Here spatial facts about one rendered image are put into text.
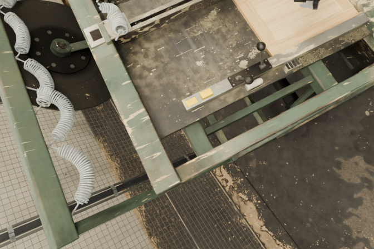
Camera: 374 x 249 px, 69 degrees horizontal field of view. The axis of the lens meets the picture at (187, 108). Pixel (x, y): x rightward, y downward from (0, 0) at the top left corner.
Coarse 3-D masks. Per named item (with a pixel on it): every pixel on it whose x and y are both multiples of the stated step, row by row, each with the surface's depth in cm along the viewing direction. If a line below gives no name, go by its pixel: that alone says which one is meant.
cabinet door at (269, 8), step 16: (240, 0) 131; (256, 0) 131; (272, 0) 131; (288, 0) 131; (336, 0) 130; (256, 16) 128; (272, 16) 128; (288, 16) 128; (304, 16) 128; (320, 16) 128; (336, 16) 127; (352, 16) 127; (256, 32) 125; (272, 32) 126; (288, 32) 125; (304, 32) 125; (320, 32) 125; (272, 48) 123
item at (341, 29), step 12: (348, 24) 124; (360, 24) 124; (324, 36) 122; (336, 36) 122; (288, 48) 120; (300, 48) 120; (312, 48) 120; (276, 60) 119; (288, 60) 119; (264, 72) 118; (216, 84) 116; (228, 84) 116; (240, 84) 117; (192, 96) 114; (216, 96) 115; (192, 108) 114
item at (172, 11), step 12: (180, 0) 125; (192, 0) 128; (204, 0) 125; (216, 0) 130; (108, 12) 107; (156, 12) 123; (168, 12) 123; (180, 12) 125; (192, 12) 129; (96, 24) 117; (108, 24) 117; (132, 24) 123; (144, 24) 121; (156, 24) 125; (120, 36) 120; (132, 36) 124
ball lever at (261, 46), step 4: (260, 44) 108; (264, 44) 108; (260, 48) 108; (264, 48) 109; (260, 52) 111; (260, 56) 113; (260, 60) 114; (260, 64) 116; (264, 64) 116; (260, 68) 116
